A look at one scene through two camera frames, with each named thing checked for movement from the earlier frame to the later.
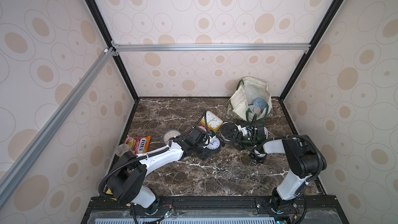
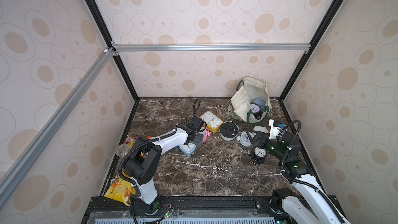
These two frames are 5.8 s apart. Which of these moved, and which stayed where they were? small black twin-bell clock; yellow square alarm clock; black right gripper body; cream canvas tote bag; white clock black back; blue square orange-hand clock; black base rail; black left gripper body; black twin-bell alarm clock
Moved: black right gripper body; black twin-bell alarm clock; black left gripper body
Stayed: cream canvas tote bag; small black twin-bell clock; blue square orange-hand clock; black base rail; yellow square alarm clock; white clock black back
